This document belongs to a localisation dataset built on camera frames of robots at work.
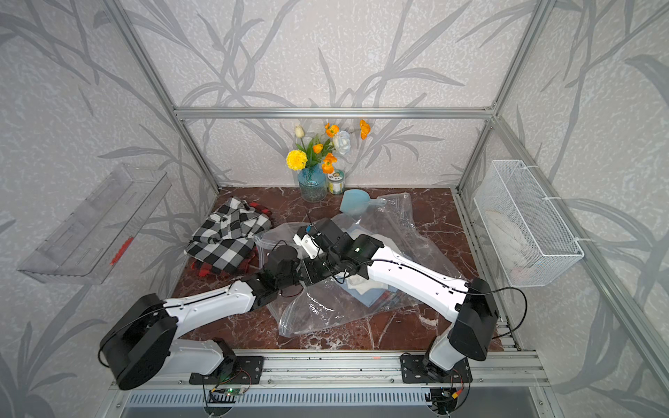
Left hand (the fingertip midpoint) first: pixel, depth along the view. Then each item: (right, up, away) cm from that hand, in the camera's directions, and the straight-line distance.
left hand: (334, 264), depth 81 cm
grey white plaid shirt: (-40, +7, +11) cm, 42 cm away
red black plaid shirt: (-47, -4, +10) cm, 48 cm away
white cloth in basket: (+54, +5, -5) cm, 54 cm away
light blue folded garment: (+12, -12, +4) cm, 18 cm away
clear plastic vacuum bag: (-7, -9, -13) cm, 17 cm away
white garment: (+10, -8, +4) cm, 13 cm away
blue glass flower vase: (-11, +28, +30) cm, 42 cm away
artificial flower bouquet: (-8, +39, +15) cm, 42 cm away
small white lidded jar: (-2, +29, +35) cm, 45 cm away
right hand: (-9, -1, -11) cm, 14 cm away
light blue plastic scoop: (+7, +20, +35) cm, 41 cm away
